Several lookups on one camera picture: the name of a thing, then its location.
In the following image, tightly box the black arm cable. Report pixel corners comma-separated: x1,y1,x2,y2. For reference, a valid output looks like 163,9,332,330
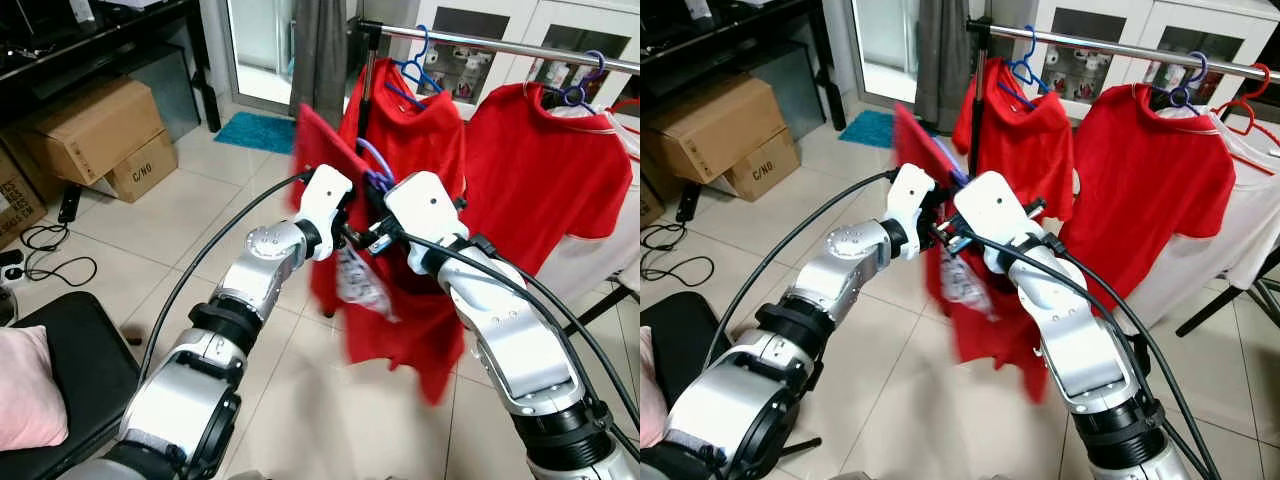
395,230,641,441
960,232,1223,480
703,168,896,376
138,168,313,386

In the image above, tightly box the cardboard box with black text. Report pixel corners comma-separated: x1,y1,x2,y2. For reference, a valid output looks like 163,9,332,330
0,145,48,251
640,180,667,230

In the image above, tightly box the metal clothes rack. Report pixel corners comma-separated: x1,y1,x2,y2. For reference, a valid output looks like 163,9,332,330
965,18,1280,337
355,18,641,337

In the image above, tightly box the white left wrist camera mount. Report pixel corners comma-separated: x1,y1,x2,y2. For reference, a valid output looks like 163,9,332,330
885,163,937,262
297,165,354,262

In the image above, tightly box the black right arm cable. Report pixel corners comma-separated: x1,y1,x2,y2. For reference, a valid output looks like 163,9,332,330
960,232,1223,480
395,230,641,441

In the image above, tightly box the dark grey panel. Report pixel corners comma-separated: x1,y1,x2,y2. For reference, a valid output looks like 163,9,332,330
122,42,202,142
758,40,832,137

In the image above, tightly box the black padded chair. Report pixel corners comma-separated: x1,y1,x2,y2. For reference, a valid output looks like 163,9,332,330
640,292,707,411
0,292,142,480

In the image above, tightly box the white shirt with red trim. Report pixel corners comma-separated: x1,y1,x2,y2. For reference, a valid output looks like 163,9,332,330
1120,100,1280,336
540,100,641,303

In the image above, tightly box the light purple plastic hanger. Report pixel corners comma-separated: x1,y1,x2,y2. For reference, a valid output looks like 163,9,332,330
355,138,397,193
935,140,971,189

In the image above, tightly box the teal floor mat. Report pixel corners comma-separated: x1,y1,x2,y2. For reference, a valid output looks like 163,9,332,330
838,110,901,151
213,112,298,156

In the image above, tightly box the large plain cardboard box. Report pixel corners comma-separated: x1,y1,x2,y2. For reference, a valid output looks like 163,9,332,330
15,78,167,187
648,72,791,173

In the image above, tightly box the pink pillow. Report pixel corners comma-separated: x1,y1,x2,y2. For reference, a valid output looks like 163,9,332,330
0,325,70,452
640,325,670,448

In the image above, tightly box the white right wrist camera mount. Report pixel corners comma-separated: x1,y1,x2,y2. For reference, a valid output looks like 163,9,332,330
953,172,1041,273
385,172,469,273

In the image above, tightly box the bright blue plastic hanger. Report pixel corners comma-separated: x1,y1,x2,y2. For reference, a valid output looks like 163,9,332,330
1000,25,1047,103
385,25,447,107

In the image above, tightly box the grey curtain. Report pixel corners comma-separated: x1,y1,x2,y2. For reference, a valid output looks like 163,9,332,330
290,0,350,128
915,0,977,133

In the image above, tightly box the red t-shirt with white print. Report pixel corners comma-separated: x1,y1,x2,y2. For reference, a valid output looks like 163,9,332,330
890,100,1051,401
290,100,471,406

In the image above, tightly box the white glass-door cabinet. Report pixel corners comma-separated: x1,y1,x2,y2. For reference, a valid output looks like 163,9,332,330
400,0,641,113
1020,0,1280,113

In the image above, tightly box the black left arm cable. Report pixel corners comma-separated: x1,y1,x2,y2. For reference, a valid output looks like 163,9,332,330
138,168,313,386
703,168,896,376

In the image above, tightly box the plain red t-shirt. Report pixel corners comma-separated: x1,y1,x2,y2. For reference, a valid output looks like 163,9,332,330
1058,83,1238,311
340,58,468,206
462,83,636,301
950,58,1076,223

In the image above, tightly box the white framed glass door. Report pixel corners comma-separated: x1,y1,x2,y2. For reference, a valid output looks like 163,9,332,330
850,0,921,106
225,0,301,111

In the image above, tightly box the black floor cable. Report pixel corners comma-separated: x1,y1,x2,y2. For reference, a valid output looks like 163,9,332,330
640,222,717,288
0,222,99,288

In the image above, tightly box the dark purple plastic hanger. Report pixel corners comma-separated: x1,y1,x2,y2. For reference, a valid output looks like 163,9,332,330
540,50,607,113
1150,52,1212,113

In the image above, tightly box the small printed cardboard box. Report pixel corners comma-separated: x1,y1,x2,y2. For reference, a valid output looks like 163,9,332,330
722,128,801,202
105,130,180,205

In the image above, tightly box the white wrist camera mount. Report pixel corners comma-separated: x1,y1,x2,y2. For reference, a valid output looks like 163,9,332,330
885,163,937,262
385,172,469,273
953,172,1041,273
297,165,354,262

